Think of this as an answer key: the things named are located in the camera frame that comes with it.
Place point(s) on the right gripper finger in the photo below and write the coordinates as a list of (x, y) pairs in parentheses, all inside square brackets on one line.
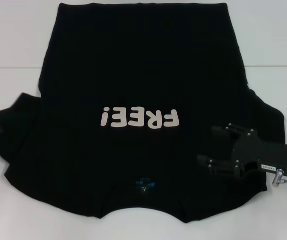
[(221, 131), (223, 166)]

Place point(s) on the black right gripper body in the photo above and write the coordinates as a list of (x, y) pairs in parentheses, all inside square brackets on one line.
[(271, 156)]

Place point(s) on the black t-shirt with FREE print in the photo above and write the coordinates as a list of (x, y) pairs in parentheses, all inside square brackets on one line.
[(143, 75)]

